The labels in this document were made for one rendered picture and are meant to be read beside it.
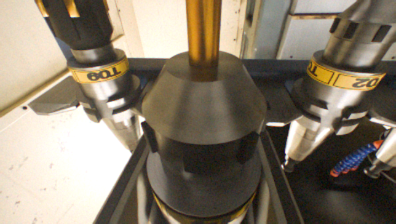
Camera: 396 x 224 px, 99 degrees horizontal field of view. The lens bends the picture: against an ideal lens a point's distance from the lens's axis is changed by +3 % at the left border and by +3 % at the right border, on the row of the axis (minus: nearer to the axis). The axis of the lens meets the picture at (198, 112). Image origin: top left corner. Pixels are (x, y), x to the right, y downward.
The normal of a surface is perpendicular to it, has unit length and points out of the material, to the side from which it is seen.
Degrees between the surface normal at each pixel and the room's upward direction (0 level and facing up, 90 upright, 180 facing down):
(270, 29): 90
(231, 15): 90
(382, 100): 180
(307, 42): 90
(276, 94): 180
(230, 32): 90
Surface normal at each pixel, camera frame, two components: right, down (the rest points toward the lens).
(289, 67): -0.03, -0.77
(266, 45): -0.09, 0.63
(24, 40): 1.00, 0.04
